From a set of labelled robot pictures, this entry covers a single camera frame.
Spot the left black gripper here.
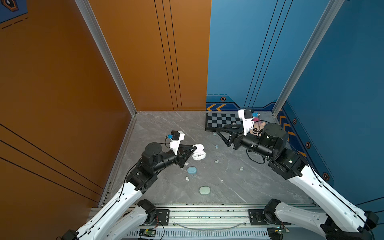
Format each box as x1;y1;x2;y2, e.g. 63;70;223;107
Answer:
151;145;196;175

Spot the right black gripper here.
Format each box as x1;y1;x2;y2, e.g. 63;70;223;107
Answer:
216;124;275;160

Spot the white earbud charging case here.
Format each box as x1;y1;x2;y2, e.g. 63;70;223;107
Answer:
192;144;206;161

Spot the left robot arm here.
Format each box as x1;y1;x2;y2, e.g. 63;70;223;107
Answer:
60;143;205;240

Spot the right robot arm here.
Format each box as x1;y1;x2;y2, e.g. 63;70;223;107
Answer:
217;124;379;240

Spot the blue earbud charging case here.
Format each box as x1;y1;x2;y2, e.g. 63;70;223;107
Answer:
187;167;197;175

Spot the green earbud charging case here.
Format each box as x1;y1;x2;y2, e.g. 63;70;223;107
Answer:
199;186;211;195

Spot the black grey checkerboard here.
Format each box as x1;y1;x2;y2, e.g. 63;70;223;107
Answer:
205;112;243;132

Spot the pink plush doll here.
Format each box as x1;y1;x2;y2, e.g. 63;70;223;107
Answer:
250;118;269;136

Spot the left green circuit board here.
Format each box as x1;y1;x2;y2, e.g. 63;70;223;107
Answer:
138;229;157;239

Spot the green circuit board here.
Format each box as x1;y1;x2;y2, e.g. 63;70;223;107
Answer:
138;229;157;239
275;227;290;235

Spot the right green circuit board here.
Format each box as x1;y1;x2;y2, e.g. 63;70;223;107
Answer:
275;227;290;235

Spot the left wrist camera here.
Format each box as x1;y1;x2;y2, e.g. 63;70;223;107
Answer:
168;131;185;155

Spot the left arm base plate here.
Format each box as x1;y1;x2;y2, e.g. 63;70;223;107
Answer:
144;209;170;226

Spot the white cable on rail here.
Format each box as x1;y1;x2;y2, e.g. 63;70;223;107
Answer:
173;222;245;231

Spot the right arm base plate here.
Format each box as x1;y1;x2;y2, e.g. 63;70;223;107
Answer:
248;209;291;226

